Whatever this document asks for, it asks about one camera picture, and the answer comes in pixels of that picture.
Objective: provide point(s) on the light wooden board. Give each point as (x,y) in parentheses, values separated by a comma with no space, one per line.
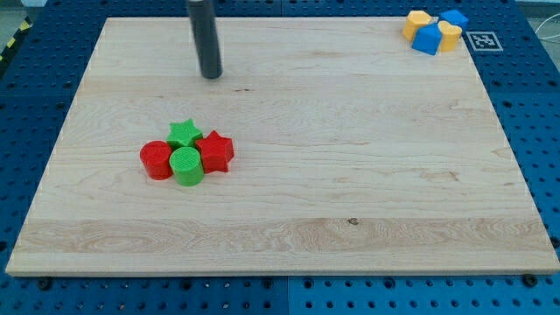
(354,154)

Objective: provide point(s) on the red star block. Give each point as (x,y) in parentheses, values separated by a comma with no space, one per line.
(216,151)

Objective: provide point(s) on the yellow hexagon block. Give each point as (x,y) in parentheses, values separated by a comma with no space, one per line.
(415,20)

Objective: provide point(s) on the blue pentagon block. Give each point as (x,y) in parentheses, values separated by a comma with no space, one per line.
(427,39)

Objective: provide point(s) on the green star block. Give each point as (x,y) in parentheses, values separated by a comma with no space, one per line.
(183,134)

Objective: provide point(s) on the yellow black hazard tape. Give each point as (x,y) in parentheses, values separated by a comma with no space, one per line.
(14,43)

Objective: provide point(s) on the white fiducial marker tag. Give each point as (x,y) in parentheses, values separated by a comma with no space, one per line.
(484,41)

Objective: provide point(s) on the red cylinder block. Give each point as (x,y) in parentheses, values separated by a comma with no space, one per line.
(155,157)

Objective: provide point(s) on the blue cube block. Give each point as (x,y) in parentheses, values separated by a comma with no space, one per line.
(455,17)

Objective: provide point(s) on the yellow heart block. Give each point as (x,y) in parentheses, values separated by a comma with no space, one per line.
(450,34)

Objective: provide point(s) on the green cylinder block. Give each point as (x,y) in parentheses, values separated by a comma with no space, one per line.
(186,166)

